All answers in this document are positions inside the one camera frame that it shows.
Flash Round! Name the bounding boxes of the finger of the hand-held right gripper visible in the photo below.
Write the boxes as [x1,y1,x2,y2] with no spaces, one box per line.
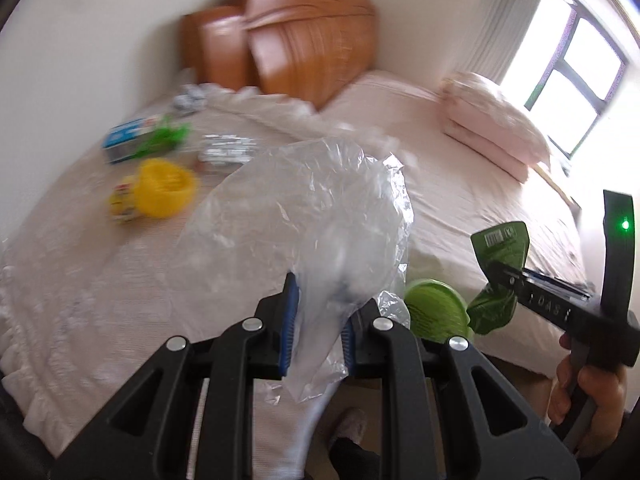
[492,261,601,333]
[522,269,593,301]

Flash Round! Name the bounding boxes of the pink folded pillows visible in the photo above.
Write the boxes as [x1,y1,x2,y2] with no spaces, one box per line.
[441,72,552,162]

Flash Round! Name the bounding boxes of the crumpled silver foil wrapper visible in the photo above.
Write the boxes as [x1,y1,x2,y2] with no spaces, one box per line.
[171,84,212,114]

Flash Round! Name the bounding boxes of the person's dark trouser leg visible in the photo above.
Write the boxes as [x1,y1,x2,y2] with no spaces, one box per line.
[327,437,382,480]

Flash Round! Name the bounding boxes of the pink pillow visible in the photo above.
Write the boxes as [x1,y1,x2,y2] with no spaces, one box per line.
[442,119,531,184]

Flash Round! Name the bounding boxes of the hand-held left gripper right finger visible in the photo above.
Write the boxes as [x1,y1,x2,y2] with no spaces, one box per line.
[340,300,581,480]

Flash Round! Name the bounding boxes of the silver foil blister pack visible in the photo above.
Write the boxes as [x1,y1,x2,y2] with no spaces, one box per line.
[196,133,261,174]

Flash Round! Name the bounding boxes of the clear plastic bag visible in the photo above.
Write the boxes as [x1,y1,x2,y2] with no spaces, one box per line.
[182,137,416,406]

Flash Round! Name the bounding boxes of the green plastic basket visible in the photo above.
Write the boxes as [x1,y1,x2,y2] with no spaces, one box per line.
[402,277,473,346]

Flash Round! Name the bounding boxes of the white curtain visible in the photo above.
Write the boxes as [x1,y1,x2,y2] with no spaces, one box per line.
[450,0,556,91]

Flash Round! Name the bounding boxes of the white lace tablecloth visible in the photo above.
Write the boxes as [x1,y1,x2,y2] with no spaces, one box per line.
[0,85,416,480]

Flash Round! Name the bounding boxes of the bed with pink sheet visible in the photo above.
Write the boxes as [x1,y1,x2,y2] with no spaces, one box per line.
[320,70,586,376]

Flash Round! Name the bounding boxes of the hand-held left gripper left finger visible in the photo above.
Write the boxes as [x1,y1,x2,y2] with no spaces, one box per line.
[50,272,301,480]

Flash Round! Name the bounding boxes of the person's right hand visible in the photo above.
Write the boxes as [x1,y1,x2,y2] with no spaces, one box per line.
[547,334,628,457]

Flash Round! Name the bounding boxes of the person's pink slipper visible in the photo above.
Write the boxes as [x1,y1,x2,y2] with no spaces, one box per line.
[329,407,369,457]

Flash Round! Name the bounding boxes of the small yellow white container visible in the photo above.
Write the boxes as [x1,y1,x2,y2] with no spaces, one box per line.
[109,176,146,222]

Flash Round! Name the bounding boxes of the wooden headboard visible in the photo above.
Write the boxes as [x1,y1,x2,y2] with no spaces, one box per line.
[244,0,378,111]

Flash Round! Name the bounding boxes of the green snack packet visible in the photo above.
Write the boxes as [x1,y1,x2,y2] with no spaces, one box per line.
[470,220,531,336]

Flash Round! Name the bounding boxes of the green plastic toy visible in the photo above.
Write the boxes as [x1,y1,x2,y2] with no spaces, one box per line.
[136,116,194,157]

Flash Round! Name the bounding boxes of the window with dark frame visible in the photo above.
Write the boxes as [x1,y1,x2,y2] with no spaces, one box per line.
[520,0,629,162]

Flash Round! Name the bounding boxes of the yellow plastic cup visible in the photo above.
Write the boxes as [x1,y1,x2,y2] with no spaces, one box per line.
[136,158,199,219]

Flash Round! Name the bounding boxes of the blue white box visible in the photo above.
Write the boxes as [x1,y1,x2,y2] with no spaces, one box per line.
[102,115,167,164]

